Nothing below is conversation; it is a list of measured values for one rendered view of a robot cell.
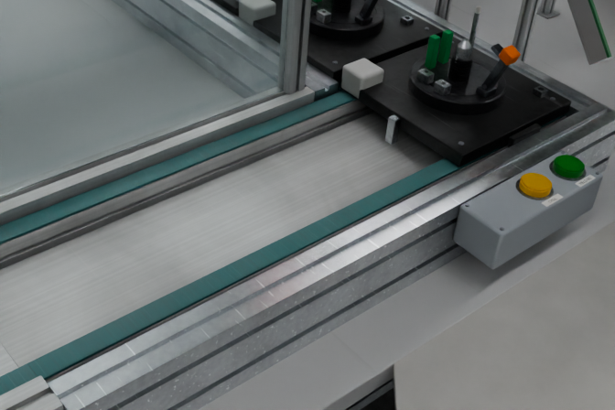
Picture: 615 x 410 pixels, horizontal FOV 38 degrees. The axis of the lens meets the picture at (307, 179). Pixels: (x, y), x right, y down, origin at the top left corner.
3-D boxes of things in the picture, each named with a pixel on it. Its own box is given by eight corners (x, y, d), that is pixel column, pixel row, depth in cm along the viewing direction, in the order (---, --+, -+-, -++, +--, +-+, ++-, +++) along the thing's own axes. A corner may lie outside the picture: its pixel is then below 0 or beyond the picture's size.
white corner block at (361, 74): (382, 92, 133) (385, 69, 130) (360, 102, 130) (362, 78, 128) (361, 79, 135) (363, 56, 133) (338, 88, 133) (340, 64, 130)
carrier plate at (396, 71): (568, 113, 132) (572, 100, 131) (459, 167, 119) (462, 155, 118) (448, 45, 146) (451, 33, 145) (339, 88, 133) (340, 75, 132)
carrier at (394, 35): (442, 41, 147) (455, -30, 139) (332, 84, 134) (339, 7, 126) (343, -14, 161) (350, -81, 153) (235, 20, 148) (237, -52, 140)
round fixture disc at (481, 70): (523, 95, 131) (526, 84, 130) (459, 125, 123) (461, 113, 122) (453, 56, 139) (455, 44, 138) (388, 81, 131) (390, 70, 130)
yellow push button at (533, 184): (555, 196, 115) (558, 183, 114) (535, 207, 113) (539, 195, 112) (530, 180, 117) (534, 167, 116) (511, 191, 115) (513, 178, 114)
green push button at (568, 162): (587, 177, 119) (591, 165, 118) (568, 188, 117) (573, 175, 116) (563, 162, 121) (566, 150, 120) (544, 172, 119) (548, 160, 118)
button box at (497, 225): (593, 209, 122) (605, 173, 118) (492, 271, 111) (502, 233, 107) (551, 183, 126) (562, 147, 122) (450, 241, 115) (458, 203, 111)
